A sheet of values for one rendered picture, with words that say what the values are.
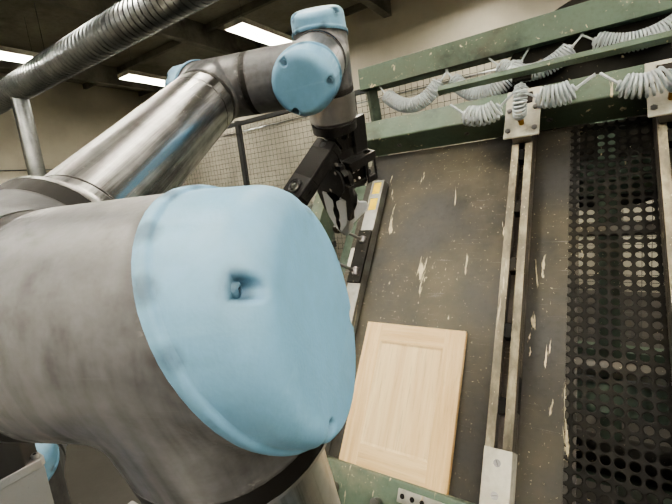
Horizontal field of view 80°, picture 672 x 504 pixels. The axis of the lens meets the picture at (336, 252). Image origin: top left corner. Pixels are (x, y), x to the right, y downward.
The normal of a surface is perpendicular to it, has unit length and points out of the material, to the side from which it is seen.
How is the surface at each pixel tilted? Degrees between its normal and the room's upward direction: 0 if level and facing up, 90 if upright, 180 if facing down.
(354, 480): 52
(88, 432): 118
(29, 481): 90
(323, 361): 83
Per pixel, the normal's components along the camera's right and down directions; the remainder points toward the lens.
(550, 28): -0.54, 0.19
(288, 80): -0.12, 0.61
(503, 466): -0.50, -0.44
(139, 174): 0.87, -0.30
